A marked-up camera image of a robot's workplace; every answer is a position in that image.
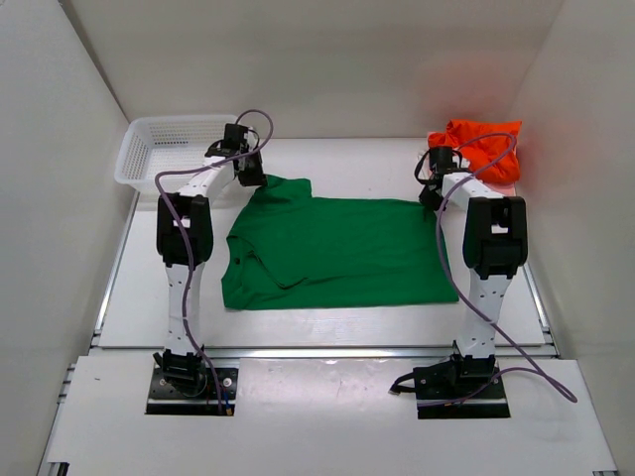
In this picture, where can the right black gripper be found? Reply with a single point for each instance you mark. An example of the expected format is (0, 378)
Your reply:
(425, 200)

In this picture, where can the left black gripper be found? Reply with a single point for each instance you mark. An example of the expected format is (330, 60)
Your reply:
(258, 178)

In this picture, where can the green t shirt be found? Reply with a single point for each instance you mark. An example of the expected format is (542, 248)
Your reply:
(290, 249)

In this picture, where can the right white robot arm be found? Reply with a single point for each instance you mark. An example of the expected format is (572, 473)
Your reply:
(494, 247)

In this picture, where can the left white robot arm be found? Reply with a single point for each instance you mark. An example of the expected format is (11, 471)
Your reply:
(184, 240)

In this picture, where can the orange folded t shirt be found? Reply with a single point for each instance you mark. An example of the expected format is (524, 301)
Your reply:
(485, 151)

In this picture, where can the white plastic basket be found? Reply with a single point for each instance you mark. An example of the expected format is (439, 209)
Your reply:
(166, 143)

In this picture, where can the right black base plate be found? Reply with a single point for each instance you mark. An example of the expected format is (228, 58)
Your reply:
(440, 398)

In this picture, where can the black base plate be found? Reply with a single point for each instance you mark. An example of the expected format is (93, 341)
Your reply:
(165, 399)
(440, 398)

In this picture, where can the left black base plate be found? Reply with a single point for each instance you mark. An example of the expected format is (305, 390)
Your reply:
(165, 399)

